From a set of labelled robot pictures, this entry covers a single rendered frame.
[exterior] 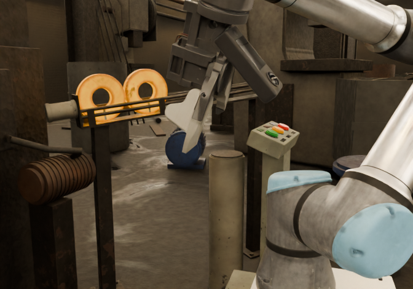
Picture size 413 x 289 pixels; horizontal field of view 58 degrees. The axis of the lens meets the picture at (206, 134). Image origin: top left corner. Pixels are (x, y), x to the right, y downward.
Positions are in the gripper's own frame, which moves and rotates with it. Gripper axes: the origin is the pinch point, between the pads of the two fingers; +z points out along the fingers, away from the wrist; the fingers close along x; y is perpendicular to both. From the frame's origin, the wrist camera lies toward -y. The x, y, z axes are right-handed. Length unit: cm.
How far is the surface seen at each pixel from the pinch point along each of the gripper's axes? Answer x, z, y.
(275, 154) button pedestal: -45, 26, -11
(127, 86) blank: -51, 26, 43
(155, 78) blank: -59, 23, 37
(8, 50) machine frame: -38, 22, 79
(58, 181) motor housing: -18, 45, 43
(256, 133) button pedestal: -47, 23, -4
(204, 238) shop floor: -75, 103, 6
